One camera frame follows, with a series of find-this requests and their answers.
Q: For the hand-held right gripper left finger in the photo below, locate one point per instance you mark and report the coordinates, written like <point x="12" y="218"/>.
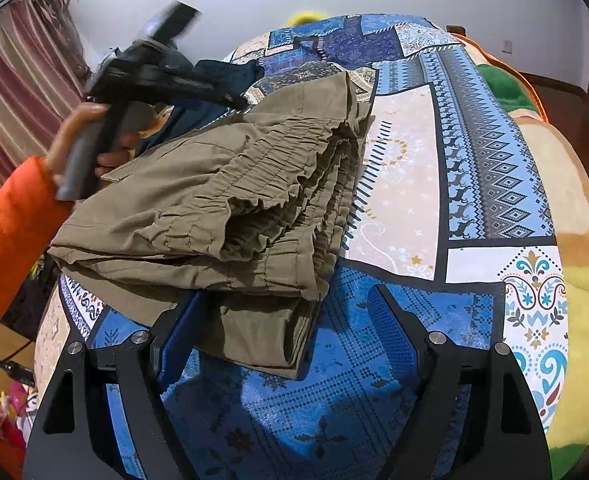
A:
<point x="179" y="342"/>

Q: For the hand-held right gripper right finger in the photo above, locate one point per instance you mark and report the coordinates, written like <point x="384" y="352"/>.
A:
<point x="394" y="330"/>

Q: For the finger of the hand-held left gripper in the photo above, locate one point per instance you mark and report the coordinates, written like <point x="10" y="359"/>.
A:
<point x="214" y="91"/>

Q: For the khaki pants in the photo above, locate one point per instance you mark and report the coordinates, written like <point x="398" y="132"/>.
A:
<point x="199" y="185"/>

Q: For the person's left forearm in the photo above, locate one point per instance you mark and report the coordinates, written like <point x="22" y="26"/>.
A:
<point x="9" y="240"/>

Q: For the person's left hand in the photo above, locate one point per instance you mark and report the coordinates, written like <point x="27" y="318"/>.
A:
<point x="72" y="132"/>

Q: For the dark navy garment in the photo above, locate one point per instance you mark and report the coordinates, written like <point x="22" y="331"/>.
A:
<point x="222" y="77"/>

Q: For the yellow foam tube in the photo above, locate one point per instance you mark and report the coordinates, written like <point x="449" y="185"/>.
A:
<point x="304" y="14"/>

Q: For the striped pink curtain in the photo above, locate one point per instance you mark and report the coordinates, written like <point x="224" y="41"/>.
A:
<point x="14" y="70"/>

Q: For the blue patchwork printed blanket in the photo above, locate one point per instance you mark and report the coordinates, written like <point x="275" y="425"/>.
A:
<point x="414" y="185"/>

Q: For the pink patterned cloth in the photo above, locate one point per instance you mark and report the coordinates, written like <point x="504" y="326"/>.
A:
<point x="2" y="420"/>

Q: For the orange yellow fleece blanket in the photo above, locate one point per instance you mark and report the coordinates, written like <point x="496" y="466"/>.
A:
<point x="574" y="185"/>

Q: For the wooden bedpost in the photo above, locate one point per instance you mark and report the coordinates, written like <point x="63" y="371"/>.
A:
<point x="455" y="29"/>

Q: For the white wall socket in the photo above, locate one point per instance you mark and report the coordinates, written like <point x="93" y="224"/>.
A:
<point x="508" y="46"/>

